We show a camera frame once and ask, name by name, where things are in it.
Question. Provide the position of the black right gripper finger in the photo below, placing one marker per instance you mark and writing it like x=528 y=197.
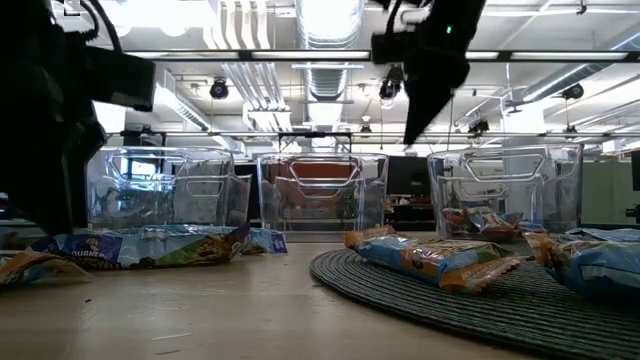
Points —
x=420 y=110

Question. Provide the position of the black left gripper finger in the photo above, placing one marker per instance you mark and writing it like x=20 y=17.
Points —
x=45 y=200

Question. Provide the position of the blue green Quaker granola bar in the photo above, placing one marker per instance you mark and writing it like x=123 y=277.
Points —
x=100 y=247

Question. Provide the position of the red blue granola bar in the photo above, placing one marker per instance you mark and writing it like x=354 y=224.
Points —
x=492 y=225

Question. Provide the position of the blue orange snack packet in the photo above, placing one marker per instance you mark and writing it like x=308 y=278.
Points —
x=425 y=260

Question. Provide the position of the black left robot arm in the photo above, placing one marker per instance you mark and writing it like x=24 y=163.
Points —
x=30 y=20

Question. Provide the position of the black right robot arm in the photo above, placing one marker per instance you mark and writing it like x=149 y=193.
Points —
x=450 y=10

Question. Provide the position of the black ceiling spotlight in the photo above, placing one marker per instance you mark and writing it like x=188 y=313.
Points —
x=389 y=89
x=573 y=91
x=478 y=126
x=219 y=90

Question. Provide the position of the black monitor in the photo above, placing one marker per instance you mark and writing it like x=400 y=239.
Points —
x=407 y=175

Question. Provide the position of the orange sofa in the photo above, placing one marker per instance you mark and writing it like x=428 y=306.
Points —
x=320 y=170

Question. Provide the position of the clear plastic bin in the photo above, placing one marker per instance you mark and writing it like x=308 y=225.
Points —
x=165 y=205
x=550 y=190
x=320 y=215

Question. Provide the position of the grey round woven placemat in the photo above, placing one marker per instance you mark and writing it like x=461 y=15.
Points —
x=400 y=310

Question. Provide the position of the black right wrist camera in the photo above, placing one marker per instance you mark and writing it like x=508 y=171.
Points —
x=392 y=47

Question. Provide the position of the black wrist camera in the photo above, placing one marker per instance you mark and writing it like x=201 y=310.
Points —
x=392 y=47
x=125 y=80

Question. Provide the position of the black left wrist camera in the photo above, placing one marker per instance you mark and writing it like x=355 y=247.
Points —
x=125 y=80

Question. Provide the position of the silver ventilation duct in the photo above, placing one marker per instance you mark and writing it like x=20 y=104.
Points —
x=327 y=30

